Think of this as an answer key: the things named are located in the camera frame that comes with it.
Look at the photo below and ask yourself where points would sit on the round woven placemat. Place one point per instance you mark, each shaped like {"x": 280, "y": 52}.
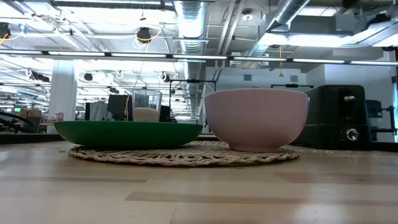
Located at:
{"x": 186, "y": 155}

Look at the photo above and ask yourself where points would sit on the clear glass with milk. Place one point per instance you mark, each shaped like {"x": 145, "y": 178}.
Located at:
{"x": 146, "y": 105}

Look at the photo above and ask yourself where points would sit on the long overhead light bar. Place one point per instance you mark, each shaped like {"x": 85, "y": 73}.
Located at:
{"x": 199, "y": 57}

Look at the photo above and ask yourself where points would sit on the pale ceramic bowl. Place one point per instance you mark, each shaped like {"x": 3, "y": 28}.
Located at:
{"x": 256, "y": 118}

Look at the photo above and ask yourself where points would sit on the green plate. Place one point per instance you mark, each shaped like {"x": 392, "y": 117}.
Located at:
{"x": 127, "y": 133}

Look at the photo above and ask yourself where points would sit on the dark computer monitor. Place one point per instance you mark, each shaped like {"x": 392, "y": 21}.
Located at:
{"x": 119, "y": 107}

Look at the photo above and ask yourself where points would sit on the black round ceiling device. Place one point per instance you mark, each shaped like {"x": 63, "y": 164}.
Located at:
{"x": 143, "y": 34}

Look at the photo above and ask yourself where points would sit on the black toaster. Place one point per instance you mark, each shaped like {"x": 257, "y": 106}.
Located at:
{"x": 329, "y": 118}

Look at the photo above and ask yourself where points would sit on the white pillar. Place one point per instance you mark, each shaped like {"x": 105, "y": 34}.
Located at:
{"x": 62, "y": 93}

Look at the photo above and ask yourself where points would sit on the large silver ventilation duct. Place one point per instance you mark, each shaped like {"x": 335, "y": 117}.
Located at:
{"x": 191, "y": 31}

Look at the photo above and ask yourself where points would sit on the slanted silver ventilation duct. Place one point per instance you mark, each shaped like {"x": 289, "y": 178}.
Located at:
{"x": 289, "y": 12}

